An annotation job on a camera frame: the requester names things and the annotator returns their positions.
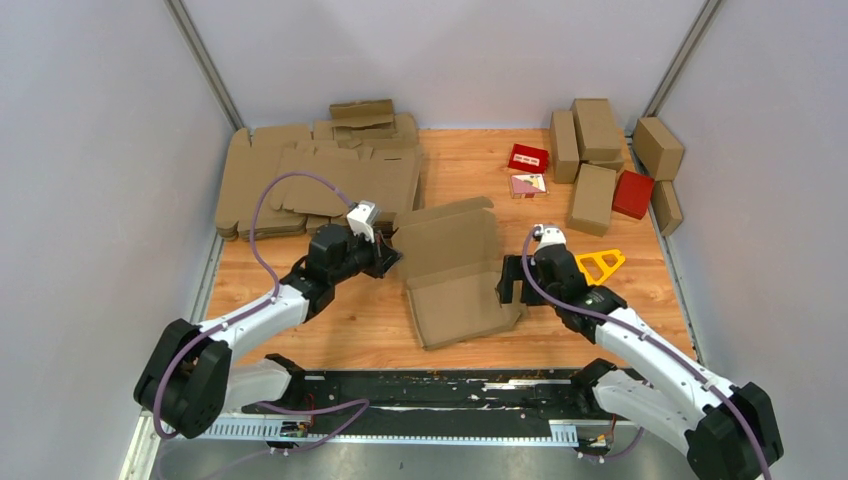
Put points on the yellow triangular plastic frame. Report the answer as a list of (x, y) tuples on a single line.
[(599, 266)]

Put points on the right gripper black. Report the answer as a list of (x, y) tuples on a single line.
[(512, 271)]

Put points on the folded cardboard box front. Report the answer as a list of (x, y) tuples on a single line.
[(591, 200)]

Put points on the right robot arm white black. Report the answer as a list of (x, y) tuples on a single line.
[(724, 430)]

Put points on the pink puzzle box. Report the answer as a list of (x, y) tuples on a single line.
[(527, 186)]

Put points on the cardboard box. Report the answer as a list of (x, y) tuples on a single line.
[(591, 200), (596, 130), (666, 207), (451, 263), (659, 151), (565, 158)]

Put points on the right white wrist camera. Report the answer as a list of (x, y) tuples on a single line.
[(548, 235)]

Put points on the small red box with window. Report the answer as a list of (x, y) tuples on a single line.
[(528, 159)]

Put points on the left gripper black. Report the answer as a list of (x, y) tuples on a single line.
[(387, 258)]

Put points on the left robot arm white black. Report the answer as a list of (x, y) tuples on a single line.
[(192, 375)]

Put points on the flat cardboard stack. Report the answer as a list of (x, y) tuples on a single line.
[(291, 179)]

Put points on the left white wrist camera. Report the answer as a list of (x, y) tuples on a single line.
[(361, 219)]

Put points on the folded cardboard box top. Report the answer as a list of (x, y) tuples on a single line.
[(596, 130)]

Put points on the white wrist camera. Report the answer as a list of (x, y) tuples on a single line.
[(361, 219), (548, 235)]

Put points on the aluminium rail frame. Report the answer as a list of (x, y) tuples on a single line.
[(725, 431)]

